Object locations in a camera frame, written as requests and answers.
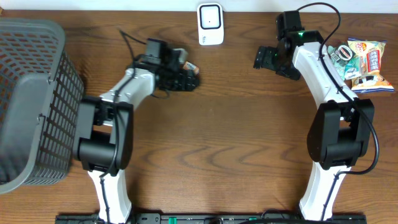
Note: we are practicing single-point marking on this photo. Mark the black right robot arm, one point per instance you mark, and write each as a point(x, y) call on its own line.
point(340, 132)

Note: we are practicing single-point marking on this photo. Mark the teal kleenex tissue pack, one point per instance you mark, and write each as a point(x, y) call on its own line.
point(353, 69)

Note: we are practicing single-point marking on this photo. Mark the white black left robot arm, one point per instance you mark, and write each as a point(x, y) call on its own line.
point(104, 129)

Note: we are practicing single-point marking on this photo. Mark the orange tissue pack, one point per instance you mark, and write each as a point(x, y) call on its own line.
point(190, 68)

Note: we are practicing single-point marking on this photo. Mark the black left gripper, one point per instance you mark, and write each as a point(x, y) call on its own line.
point(188, 86)

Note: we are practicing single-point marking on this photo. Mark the grey plastic basket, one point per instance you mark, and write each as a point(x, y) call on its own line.
point(40, 96)

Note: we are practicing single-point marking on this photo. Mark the white barcode scanner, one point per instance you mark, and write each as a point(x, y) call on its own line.
point(210, 24)

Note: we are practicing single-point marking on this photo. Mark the black box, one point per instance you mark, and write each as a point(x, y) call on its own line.
point(348, 52)

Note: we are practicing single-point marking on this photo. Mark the white snack bag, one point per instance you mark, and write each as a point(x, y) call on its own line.
point(368, 60)

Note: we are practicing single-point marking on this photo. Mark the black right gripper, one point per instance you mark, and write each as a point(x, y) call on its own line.
point(290, 72)

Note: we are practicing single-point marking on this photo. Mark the teal wet wipes pack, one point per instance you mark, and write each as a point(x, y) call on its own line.
point(337, 65)

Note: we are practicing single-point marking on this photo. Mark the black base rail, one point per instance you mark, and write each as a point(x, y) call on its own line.
point(155, 218)

